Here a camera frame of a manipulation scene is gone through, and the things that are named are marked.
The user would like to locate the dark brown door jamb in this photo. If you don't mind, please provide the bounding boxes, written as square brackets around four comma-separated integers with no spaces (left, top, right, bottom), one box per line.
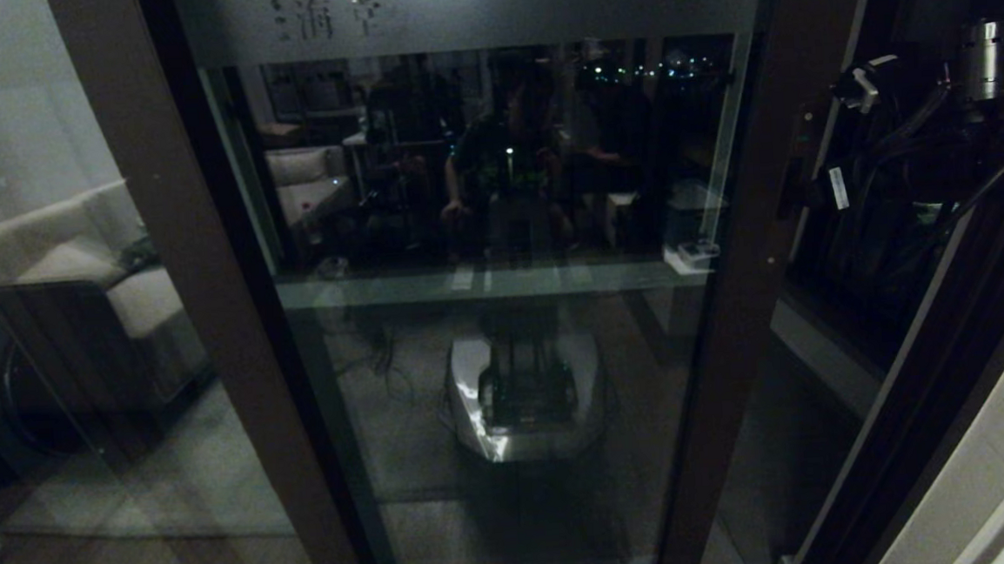
[773,199,1004,564]

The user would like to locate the long grey stone sill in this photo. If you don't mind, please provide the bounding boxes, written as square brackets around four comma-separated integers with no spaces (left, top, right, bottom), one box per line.
[346,243,722,284]

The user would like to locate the sliding glass door brown frame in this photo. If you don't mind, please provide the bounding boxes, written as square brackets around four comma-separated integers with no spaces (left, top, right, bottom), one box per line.
[176,0,911,564]

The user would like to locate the light grey sofa cushion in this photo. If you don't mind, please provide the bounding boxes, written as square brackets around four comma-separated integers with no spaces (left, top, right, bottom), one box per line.
[16,239,137,297]

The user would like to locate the grey floor rug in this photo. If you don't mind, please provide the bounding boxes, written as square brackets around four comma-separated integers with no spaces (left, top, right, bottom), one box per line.
[0,378,299,558]

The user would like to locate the light grey sofa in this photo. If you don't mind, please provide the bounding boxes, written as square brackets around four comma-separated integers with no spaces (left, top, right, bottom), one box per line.
[0,178,217,427]

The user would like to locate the fixed glass door panel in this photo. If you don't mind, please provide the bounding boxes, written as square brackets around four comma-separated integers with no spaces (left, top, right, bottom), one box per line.
[0,0,409,564]

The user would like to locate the dark green cloth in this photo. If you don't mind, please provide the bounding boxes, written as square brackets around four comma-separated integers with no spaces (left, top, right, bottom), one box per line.
[120,235,162,275]

